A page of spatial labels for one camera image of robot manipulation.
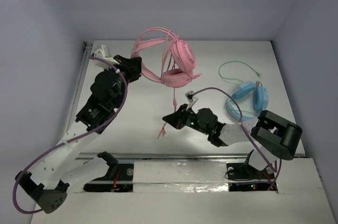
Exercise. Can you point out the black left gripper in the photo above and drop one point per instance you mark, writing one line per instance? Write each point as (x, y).
(128, 66)

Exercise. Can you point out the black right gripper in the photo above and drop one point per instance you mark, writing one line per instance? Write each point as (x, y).
(177, 119)

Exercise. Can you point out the pink headphones with cable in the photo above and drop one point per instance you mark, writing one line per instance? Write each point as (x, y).
(178, 59)

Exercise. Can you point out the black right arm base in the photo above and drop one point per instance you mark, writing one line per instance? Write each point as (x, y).
(244, 178)

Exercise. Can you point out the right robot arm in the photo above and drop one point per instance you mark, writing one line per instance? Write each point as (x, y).
(272, 136)

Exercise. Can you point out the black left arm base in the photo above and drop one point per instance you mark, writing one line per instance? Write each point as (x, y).
(117, 178)

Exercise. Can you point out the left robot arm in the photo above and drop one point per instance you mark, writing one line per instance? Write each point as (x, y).
(47, 180)

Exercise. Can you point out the blue headphones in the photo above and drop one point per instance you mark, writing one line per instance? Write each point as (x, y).
(243, 91)

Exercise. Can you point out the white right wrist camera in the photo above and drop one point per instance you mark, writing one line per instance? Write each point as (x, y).
(191, 99)

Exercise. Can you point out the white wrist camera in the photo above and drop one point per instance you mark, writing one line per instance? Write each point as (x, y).
(102, 53)
(191, 99)

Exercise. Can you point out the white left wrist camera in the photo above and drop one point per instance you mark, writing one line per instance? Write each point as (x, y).
(102, 53)

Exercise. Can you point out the aluminium rail frame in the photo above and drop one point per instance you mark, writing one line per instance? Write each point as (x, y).
(139, 131)

